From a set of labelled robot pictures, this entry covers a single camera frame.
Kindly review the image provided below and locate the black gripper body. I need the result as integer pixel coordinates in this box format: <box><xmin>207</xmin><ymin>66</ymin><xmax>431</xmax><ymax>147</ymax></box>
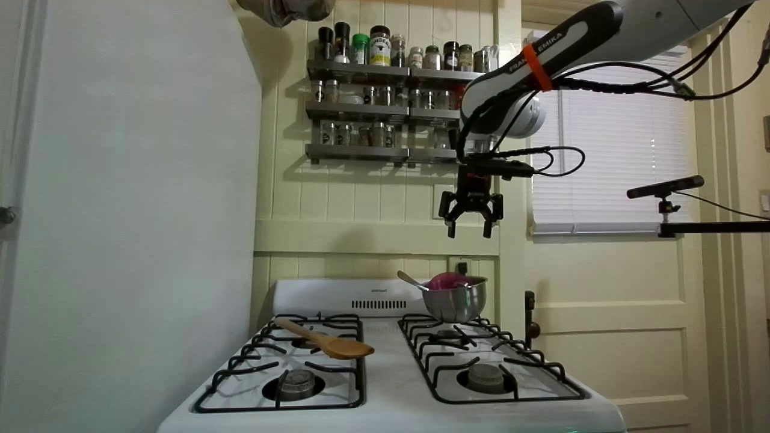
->
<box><xmin>449</xmin><ymin>166</ymin><xmax>494</xmax><ymax>215</ymax></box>

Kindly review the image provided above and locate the wooden spoon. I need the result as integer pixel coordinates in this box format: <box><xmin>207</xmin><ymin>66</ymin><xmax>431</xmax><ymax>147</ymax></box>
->
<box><xmin>275</xmin><ymin>316</ymin><xmax>372</xmax><ymax>357</ymax></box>

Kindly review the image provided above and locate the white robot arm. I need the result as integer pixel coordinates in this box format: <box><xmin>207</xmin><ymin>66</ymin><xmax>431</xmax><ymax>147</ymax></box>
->
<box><xmin>437</xmin><ymin>0</ymin><xmax>753</xmax><ymax>236</ymax></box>

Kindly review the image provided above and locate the metal spoon in bowl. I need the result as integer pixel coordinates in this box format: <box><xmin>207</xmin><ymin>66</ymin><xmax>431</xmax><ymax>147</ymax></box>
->
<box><xmin>397</xmin><ymin>270</ymin><xmax>427</xmax><ymax>292</ymax></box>

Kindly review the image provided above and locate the silver metal bowl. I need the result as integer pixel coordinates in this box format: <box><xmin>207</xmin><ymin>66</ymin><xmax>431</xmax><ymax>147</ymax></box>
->
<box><xmin>423</xmin><ymin>276</ymin><xmax>486</xmax><ymax>320</ymax></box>

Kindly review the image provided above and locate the metal spice rack shelf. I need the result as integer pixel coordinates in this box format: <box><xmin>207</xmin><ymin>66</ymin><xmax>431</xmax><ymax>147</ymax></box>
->
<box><xmin>305</xmin><ymin>21</ymin><xmax>497</xmax><ymax>166</ymax></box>

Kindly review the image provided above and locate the black right stove grate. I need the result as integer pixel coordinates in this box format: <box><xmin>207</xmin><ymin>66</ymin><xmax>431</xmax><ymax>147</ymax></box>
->
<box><xmin>397</xmin><ymin>312</ymin><xmax>590</xmax><ymax>404</ymax></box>

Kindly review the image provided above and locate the black stove grate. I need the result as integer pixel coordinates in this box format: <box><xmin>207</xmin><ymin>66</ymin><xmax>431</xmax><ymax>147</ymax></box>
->
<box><xmin>193</xmin><ymin>325</ymin><xmax>365</xmax><ymax>413</ymax></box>
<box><xmin>397</xmin><ymin>312</ymin><xmax>590</xmax><ymax>404</ymax></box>

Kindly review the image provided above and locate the white gas stove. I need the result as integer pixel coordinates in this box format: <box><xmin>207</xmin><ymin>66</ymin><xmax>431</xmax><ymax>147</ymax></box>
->
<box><xmin>155</xmin><ymin>278</ymin><xmax>628</xmax><ymax>433</ymax></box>

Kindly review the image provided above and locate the black left stove grate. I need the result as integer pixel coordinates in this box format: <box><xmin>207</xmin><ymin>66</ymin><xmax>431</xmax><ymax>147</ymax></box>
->
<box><xmin>193</xmin><ymin>325</ymin><xmax>365</xmax><ymax>413</ymax></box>

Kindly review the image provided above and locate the white window blind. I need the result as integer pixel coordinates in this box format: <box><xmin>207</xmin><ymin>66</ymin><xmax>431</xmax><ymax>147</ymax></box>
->
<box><xmin>528</xmin><ymin>92</ymin><xmax>694</xmax><ymax>237</ymax></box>

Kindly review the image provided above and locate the metal pot on refrigerator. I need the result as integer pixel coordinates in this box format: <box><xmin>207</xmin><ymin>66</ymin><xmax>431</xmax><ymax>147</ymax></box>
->
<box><xmin>236</xmin><ymin>0</ymin><xmax>333</xmax><ymax>25</ymax></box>

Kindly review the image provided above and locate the white refrigerator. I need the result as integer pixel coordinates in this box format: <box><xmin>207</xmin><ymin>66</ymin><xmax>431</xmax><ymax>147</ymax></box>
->
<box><xmin>0</xmin><ymin>0</ymin><xmax>260</xmax><ymax>433</ymax></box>

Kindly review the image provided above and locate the black camera on stand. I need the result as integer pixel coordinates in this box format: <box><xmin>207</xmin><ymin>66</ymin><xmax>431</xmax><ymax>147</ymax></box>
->
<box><xmin>626</xmin><ymin>176</ymin><xmax>770</xmax><ymax>237</ymax></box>

